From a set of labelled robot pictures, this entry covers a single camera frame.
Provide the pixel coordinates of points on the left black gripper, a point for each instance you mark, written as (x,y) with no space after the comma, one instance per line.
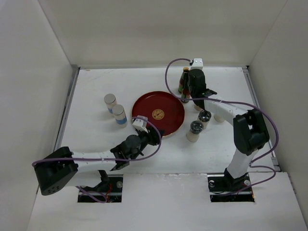
(152,135)

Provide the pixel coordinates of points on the green-label sauce bottle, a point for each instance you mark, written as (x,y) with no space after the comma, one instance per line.
(185,95)
(181,82)

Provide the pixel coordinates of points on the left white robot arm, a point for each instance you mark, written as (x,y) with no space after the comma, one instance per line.
(57,170)

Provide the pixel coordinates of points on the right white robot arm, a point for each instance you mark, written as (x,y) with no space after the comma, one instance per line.
(250,132)

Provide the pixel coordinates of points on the back brown spice jar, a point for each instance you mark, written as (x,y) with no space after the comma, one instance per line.
(197,107)

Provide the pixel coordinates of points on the clear grinder jar black top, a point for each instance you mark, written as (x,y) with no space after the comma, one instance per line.
(204,117)

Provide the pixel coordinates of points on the round red tray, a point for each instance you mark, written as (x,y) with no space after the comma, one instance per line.
(162,109)

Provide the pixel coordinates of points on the white bottle black cap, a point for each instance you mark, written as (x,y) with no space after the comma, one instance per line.
(219,118)

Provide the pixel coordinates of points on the front grinder jar chrome top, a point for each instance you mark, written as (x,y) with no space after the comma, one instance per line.
(196,127)

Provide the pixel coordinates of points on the near silver-lid salt jar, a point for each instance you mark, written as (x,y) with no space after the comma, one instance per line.
(120,115)

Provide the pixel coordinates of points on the silver-lid salt jar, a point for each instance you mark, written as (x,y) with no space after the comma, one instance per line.
(120,115)
(110,101)

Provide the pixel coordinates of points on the far silver-lid salt jar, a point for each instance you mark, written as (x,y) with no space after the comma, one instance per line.
(110,101)

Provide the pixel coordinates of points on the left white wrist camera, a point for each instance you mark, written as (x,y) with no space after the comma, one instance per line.
(140,123)

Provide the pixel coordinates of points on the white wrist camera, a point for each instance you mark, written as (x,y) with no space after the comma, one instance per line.
(196,63)
(140,123)

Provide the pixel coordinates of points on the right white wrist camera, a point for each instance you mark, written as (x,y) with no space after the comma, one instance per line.
(196,63)

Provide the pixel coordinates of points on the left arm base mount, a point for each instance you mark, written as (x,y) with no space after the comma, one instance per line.
(107,189)

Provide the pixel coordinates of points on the right aluminium frame rail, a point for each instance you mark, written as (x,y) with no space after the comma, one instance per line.
(263,120)

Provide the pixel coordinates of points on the aluminium frame rail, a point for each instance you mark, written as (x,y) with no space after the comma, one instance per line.
(65,110)
(263,120)

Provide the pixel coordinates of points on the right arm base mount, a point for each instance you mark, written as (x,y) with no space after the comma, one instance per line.
(223,191)

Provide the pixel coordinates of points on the left aluminium frame rail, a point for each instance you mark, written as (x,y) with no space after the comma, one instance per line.
(65,110)

